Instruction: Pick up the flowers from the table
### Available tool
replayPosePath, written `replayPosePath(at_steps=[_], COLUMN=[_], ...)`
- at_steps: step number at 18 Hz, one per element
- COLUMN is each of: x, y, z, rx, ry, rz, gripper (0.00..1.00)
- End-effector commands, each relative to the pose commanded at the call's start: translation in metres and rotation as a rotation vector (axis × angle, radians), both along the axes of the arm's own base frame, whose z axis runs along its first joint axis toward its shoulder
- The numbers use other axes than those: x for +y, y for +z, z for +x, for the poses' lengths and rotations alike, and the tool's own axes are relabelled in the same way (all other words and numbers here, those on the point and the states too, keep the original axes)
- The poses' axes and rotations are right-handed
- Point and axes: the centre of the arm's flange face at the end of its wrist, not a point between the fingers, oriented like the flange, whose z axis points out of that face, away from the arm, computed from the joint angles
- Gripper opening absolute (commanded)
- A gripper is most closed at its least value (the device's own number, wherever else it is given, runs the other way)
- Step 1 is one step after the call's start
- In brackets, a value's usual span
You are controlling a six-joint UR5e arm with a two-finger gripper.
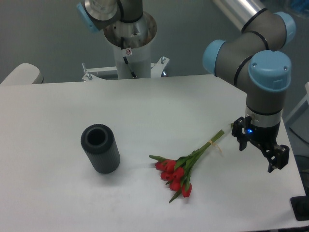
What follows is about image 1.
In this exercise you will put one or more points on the black device at table edge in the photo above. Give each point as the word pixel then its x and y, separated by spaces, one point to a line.
pixel 300 206

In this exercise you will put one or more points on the red tulip bouquet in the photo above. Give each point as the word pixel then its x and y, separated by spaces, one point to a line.
pixel 177 172

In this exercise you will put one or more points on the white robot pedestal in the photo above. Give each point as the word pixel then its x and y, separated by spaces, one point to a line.
pixel 131 44

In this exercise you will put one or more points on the dark grey ribbed vase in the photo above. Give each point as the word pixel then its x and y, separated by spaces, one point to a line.
pixel 98 142

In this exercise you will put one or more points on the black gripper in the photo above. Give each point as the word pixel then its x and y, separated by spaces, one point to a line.
pixel 262 138

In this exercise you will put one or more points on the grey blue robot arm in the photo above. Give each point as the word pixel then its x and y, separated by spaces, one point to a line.
pixel 252 63

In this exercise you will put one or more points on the white frame at right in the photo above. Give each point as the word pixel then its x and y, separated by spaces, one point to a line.
pixel 299 109

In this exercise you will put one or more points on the white chair armrest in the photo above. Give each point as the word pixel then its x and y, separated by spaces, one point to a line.
pixel 24 74

